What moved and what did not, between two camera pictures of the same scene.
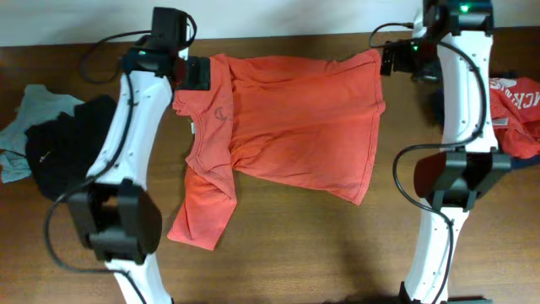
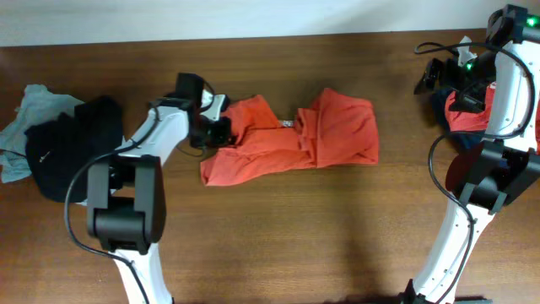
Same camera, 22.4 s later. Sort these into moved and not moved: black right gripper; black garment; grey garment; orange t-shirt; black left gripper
Moved: orange t-shirt; black left gripper; black right gripper
Not moved: grey garment; black garment
